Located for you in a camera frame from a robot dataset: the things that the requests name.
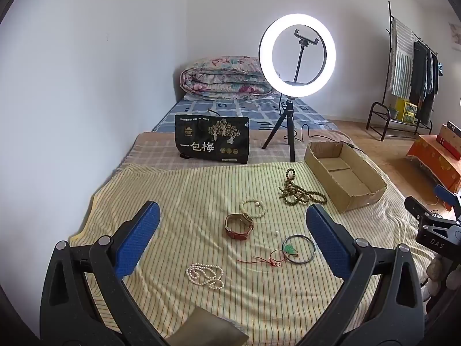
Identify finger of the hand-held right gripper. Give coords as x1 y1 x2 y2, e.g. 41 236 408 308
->
404 196 433 224
434 184 461 210

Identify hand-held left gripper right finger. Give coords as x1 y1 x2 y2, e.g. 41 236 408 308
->
305 204 427 346

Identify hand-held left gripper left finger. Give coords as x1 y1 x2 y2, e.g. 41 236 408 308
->
39 200 161 346

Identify blue bangle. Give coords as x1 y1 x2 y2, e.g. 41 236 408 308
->
282 234 317 264

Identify jade pendant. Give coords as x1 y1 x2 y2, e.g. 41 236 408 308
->
237 245 299 268

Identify wooden bead necklace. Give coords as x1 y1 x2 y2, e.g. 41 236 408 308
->
278 169 328 206

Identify cardboard box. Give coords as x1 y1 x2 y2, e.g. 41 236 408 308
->
304 141 388 214

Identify pale bead bracelet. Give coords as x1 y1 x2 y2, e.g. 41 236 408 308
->
239 198 265 220

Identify white pearl necklace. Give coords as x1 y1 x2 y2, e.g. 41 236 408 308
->
185 264 224 290

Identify brown leather watch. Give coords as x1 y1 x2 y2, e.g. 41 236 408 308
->
225 213 254 240

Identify person's right hand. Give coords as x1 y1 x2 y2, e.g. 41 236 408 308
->
426 254 452 296

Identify orange covered stool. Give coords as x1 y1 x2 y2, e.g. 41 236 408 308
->
407 134 461 193

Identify red box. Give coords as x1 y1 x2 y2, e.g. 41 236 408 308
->
437 122 461 161

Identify yellow striped cloth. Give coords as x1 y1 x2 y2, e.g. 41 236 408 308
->
68 160 436 346

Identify yellow box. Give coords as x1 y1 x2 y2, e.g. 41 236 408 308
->
394 98 418 124

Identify black metal shoe rack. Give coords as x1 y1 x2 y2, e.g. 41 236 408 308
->
366 101 433 141

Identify black tripod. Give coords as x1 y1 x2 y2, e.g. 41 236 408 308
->
262 95 307 163

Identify olive cloth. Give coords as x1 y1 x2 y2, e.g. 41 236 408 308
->
164 306 250 346

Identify black printed snack bag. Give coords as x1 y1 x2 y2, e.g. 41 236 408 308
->
175 114 250 164

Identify dark hanging clothes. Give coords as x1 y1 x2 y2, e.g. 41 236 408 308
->
410 40 440 125

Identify striped hanging towel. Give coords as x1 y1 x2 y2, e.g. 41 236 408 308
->
391 18 415 99

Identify blue patterned bed sheet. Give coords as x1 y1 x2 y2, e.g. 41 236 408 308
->
151 92 339 132

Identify folded floral quilt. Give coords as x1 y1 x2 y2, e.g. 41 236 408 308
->
180 56 279 101

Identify black clothes rack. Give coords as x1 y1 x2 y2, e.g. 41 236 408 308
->
385 1 442 134

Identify black power cable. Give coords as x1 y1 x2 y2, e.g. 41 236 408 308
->
279 94 364 152

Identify white ring light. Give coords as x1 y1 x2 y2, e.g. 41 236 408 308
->
258 13 337 92

